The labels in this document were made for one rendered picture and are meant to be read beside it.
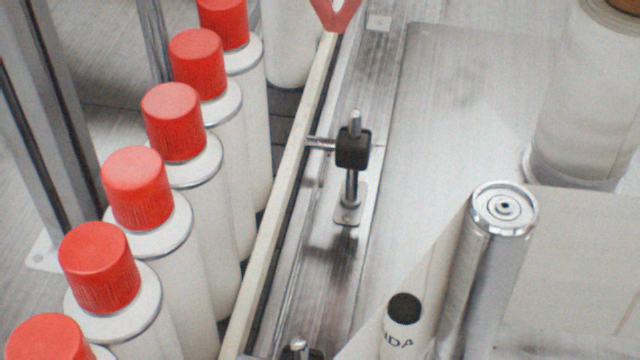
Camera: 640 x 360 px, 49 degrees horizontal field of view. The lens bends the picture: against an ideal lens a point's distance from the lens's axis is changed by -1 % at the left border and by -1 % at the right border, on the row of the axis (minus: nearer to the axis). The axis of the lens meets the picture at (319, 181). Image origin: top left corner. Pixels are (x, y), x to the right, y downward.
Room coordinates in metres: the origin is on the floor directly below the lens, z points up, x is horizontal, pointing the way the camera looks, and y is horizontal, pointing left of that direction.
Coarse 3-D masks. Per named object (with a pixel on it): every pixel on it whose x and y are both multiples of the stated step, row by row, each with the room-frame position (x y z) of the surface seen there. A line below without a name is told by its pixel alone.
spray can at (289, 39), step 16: (272, 0) 0.54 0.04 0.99; (288, 0) 0.54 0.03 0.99; (304, 0) 0.54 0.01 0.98; (272, 16) 0.54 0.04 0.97; (288, 16) 0.54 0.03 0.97; (304, 16) 0.54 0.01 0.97; (272, 32) 0.54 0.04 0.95; (288, 32) 0.54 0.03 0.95; (304, 32) 0.54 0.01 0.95; (272, 48) 0.54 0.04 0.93; (288, 48) 0.54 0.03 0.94; (304, 48) 0.54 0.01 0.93; (272, 64) 0.55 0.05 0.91; (288, 64) 0.54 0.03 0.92; (304, 64) 0.54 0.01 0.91; (272, 80) 0.55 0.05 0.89; (288, 80) 0.54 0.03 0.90; (304, 80) 0.54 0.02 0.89
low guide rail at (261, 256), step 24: (336, 0) 0.65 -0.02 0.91; (312, 72) 0.53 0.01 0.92; (312, 96) 0.49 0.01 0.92; (312, 120) 0.48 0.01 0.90; (288, 144) 0.43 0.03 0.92; (288, 168) 0.40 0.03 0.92; (288, 192) 0.39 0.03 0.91; (264, 216) 0.35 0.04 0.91; (264, 240) 0.33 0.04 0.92; (264, 264) 0.31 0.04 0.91; (240, 288) 0.29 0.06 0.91; (240, 312) 0.27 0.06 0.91; (240, 336) 0.25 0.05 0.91
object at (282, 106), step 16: (336, 48) 0.61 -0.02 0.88; (272, 96) 0.53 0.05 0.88; (288, 96) 0.53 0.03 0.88; (320, 96) 0.53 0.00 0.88; (272, 112) 0.51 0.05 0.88; (288, 112) 0.51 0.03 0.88; (320, 112) 0.54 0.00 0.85; (272, 128) 0.49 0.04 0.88; (288, 128) 0.49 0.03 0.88; (272, 144) 0.47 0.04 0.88; (272, 160) 0.45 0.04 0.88; (304, 160) 0.45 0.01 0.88; (288, 208) 0.39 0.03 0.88; (256, 224) 0.37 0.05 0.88; (288, 224) 0.40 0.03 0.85; (272, 256) 0.34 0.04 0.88; (272, 272) 0.33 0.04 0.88; (256, 320) 0.28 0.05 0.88; (224, 336) 0.27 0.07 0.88
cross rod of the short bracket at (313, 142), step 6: (306, 138) 0.44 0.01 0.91; (312, 138) 0.44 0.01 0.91; (318, 138) 0.44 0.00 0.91; (324, 138) 0.44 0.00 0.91; (330, 138) 0.44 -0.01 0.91; (306, 144) 0.44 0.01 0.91; (312, 144) 0.44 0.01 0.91; (318, 144) 0.44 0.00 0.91; (324, 144) 0.44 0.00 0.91; (330, 144) 0.44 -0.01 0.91; (324, 150) 0.44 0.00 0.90; (330, 150) 0.44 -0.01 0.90
